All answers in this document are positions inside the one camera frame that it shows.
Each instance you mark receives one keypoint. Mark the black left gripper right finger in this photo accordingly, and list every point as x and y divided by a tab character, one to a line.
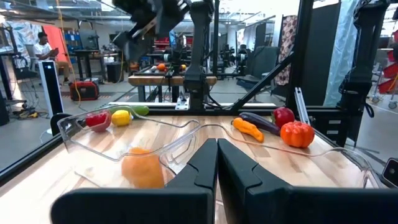
280	205

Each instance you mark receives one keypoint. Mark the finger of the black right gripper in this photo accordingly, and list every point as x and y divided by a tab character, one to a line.
124	40
141	49

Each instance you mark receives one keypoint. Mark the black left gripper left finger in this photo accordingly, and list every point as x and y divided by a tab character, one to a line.
174	205

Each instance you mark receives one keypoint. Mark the short green cucumber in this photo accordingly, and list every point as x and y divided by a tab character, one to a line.
140	110

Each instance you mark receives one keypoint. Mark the yellow lemon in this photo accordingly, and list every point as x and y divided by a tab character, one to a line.
120	118
143	169

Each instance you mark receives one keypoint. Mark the orange pumpkin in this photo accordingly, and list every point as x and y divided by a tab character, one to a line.
297	134

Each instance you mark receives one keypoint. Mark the long orange pepper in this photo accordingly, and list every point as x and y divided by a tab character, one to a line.
248	129

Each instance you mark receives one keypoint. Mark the purple eggplant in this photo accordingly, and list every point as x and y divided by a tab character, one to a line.
260	123

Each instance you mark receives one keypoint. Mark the bright red bell pepper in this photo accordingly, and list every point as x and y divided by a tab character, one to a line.
283	115

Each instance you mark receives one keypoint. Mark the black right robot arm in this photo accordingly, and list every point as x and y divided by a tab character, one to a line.
199	46

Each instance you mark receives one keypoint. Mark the small orange fruit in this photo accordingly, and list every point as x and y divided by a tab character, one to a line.
161	67

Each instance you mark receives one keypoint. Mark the wooden workbench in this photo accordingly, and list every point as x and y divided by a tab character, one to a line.
149	80

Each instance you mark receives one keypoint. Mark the black trash bin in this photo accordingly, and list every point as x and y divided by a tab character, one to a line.
114	72

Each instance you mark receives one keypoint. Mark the black desk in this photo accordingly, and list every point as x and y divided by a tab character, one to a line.
88	54

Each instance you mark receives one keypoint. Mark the yellow lemon in bin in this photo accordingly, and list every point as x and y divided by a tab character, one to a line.
143	169

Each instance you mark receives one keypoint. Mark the red and black tool case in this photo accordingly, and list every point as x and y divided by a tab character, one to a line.
84	91

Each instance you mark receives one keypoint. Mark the clear plastic bin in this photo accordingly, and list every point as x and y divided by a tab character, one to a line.
342	168
102	149

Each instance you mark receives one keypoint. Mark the person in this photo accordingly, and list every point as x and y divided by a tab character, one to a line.
46	51

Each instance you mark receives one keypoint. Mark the white tower with black front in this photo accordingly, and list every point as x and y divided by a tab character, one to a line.
51	87

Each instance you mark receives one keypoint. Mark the dotted fabric panel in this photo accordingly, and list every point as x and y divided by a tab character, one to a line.
287	46

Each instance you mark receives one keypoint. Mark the dark room divider panel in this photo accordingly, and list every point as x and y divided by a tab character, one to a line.
323	53

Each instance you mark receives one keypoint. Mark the light blue plastic curtain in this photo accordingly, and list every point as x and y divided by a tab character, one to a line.
342	53

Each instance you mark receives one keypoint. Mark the red storage bin cart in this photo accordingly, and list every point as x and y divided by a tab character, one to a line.
390	71

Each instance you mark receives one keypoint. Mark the small silver mounting bracket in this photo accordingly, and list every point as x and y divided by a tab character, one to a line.
183	104

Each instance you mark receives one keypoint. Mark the orange wall panel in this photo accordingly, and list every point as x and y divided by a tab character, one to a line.
56	40

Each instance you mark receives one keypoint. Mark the silver aluminium bracket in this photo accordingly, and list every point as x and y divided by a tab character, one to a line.
302	105

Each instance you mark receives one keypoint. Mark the small black camera box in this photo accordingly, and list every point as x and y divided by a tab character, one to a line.
391	172

